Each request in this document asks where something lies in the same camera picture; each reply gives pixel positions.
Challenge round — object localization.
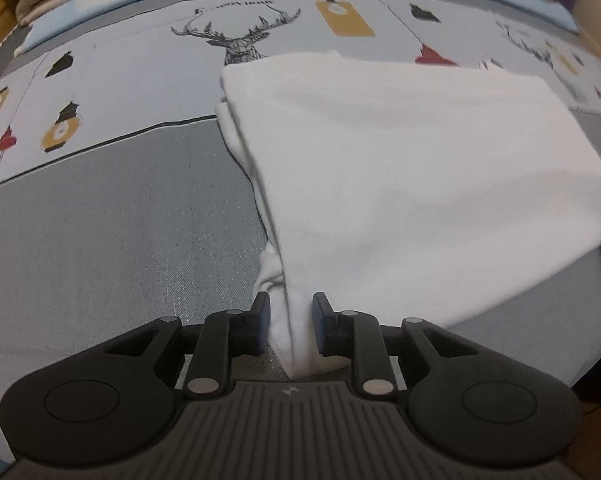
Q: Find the white long sleeve shirt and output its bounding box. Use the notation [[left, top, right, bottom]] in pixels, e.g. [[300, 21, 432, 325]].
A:
[[216, 52, 601, 379]]

